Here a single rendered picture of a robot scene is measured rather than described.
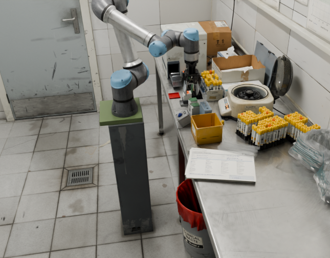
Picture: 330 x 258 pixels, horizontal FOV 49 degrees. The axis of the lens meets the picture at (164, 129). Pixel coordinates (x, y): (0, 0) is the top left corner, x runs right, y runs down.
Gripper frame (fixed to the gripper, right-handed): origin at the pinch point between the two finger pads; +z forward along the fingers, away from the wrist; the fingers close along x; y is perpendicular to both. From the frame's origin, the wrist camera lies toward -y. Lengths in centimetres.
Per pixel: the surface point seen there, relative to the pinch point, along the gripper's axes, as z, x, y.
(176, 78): 10.8, -6.3, -42.0
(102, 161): 105, -73, -78
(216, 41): 7, 27, -95
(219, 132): 9.2, 12.1, 26.3
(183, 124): 13.1, -4.8, 11.3
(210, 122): 10.5, 9.1, 14.0
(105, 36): 27, -72, -178
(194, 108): 10.5, 1.7, -0.5
